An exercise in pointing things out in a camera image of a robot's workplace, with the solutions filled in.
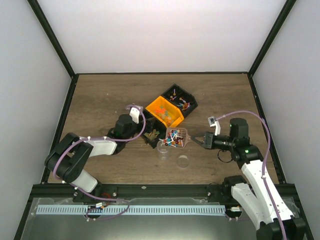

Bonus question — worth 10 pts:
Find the black enclosure frame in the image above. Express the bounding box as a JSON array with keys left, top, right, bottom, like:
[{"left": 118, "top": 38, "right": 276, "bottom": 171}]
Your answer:
[{"left": 13, "top": 0, "right": 315, "bottom": 240}]

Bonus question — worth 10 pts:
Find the yellow bin with star candies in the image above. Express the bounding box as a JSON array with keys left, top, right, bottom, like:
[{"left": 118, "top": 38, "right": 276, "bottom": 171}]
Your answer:
[{"left": 145, "top": 96, "right": 185, "bottom": 128}]

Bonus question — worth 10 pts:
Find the pile of pastel gummies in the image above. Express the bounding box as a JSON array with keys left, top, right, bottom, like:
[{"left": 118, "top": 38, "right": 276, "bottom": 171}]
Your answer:
[{"left": 144, "top": 129, "right": 160, "bottom": 141}]

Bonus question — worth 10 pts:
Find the black bin with lollipops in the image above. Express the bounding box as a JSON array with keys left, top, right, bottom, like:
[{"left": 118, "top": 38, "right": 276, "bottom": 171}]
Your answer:
[{"left": 161, "top": 83, "right": 198, "bottom": 118}]

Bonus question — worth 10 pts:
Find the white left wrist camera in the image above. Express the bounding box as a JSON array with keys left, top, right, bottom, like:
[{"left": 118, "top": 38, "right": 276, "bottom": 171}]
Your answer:
[{"left": 126, "top": 104, "right": 143, "bottom": 124}]

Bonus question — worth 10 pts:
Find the black bin with gummy candies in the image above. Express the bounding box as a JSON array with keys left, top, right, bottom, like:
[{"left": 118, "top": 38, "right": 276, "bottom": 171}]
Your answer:
[{"left": 142, "top": 110, "right": 167, "bottom": 149}]

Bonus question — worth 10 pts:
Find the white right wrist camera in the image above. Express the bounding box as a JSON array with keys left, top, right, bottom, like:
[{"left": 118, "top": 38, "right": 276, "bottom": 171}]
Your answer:
[{"left": 207, "top": 116, "right": 221, "bottom": 136}]

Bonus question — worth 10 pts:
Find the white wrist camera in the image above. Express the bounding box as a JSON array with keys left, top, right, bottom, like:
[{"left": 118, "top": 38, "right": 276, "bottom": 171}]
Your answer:
[
  {"left": 126, "top": 104, "right": 143, "bottom": 124},
  {"left": 207, "top": 116, "right": 221, "bottom": 136}
]

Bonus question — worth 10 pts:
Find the brown slotted plastic scoop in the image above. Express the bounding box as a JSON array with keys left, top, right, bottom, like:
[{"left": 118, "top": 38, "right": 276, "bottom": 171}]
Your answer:
[{"left": 160, "top": 127, "right": 192, "bottom": 148}]

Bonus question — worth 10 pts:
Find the black front mounting rail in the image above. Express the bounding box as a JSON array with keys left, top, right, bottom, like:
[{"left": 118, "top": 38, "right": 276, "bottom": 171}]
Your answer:
[{"left": 29, "top": 183, "right": 297, "bottom": 203}]

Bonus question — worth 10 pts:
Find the light blue slotted cable duct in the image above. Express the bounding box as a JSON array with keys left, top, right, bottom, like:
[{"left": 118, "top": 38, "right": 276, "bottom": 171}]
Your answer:
[{"left": 36, "top": 204, "right": 226, "bottom": 216}]

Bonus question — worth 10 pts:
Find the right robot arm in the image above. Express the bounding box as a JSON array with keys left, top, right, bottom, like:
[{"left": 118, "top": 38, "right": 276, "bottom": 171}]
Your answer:
[{"left": 191, "top": 118, "right": 306, "bottom": 240}]

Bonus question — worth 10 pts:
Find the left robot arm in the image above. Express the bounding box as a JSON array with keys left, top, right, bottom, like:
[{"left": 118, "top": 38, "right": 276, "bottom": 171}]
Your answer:
[{"left": 44, "top": 114, "right": 147, "bottom": 202}]

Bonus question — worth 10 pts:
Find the clear round lid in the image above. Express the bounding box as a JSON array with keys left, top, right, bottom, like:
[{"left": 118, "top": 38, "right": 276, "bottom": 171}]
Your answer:
[{"left": 176, "top": 155, "right": 190, "bottom": 169}]

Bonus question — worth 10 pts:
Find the pile of star gummies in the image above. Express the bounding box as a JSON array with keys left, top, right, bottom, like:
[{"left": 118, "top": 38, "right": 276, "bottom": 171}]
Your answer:
[{"left": 153, "top": 105, "right": 175, "bottom": 127}]

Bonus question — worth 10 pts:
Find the clear plastic cup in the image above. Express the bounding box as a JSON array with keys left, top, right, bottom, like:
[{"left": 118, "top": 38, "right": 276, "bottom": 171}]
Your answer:
[{"left": 156, "top": 141, "right": 171, "bottom": 161}]

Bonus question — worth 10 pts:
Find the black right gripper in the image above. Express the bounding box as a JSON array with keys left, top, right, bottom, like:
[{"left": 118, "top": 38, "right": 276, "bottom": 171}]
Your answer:
[{"left": 191, "top": 132, "right": 236, "bottom": 151}]

